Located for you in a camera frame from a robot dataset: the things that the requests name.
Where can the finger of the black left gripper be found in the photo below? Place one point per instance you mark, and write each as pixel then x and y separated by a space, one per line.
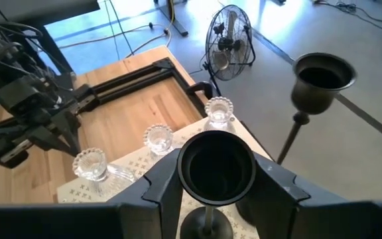
pixel 48 137
pixel 68 126

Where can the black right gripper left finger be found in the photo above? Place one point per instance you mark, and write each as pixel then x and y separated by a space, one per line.
pixel 154 206

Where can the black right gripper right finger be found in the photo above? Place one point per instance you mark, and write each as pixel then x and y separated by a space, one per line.
pixel 270 206

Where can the clear glass candle holder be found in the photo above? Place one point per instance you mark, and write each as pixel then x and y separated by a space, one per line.
pixel 219 111
pixel 158 138
pixel 89 164

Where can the black metal candlestick holder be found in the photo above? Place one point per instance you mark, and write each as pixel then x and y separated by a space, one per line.
pixel 322 96
pixel 216 169

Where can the white perforated metal shelf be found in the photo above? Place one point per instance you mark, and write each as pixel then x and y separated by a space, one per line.
pixel 186 132

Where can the black stand foot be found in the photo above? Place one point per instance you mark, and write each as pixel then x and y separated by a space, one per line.
pixel 174 20

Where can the black aluminium table frame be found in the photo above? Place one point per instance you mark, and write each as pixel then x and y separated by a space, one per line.
pixel 134 78

